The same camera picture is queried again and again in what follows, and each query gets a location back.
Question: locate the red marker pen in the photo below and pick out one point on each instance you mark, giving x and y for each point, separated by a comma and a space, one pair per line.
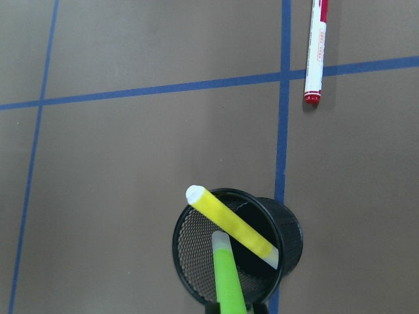
315, 56

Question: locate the green marker pen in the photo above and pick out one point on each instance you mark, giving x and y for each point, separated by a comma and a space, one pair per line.
227, 283

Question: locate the yellow marker pen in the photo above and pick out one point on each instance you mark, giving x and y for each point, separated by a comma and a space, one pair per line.
216, 211

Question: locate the black mesh pen cup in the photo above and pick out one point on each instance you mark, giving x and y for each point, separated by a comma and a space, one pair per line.
192, 248

